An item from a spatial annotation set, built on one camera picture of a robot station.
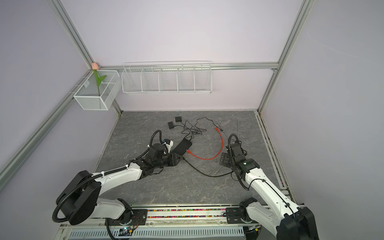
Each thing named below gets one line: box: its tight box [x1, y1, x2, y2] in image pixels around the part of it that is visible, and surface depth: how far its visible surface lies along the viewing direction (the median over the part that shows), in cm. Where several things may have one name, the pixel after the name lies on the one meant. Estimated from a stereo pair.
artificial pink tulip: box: [92, 62, 107, 97], surface depth 92 cm
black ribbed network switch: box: [172, 138, 193, 156], surface depth 103 cm
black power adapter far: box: [175, 116, 182, 123], surface depth 118 cm
